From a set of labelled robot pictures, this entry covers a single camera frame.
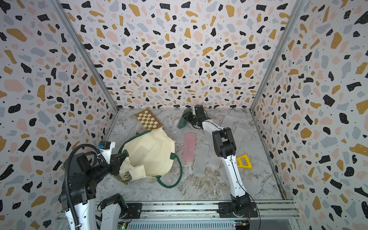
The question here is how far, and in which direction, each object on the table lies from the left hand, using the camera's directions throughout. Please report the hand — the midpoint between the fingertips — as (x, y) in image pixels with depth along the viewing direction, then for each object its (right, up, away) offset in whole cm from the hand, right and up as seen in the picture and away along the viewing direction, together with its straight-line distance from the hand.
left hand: (125, 154), depth 67 cm
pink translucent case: (+29, -2, +31) cm, 43 cm away
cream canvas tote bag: (+5, -5, +26) cm, 27 cm away
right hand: (+25, +20, +41) cm, 52 cm away
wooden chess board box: (-2, +17, +43) cm, 46 cm away
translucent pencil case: (+59, +15, +47) cm, 77 cm away
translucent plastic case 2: (+46, -10, +26) cm, 54 cm away
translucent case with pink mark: (-3, -7, +24) cm, 25 cm away
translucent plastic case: (+37, -9, +25) cm, 45 cm away
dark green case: (+25, +18, +39) cm, 49 cm away
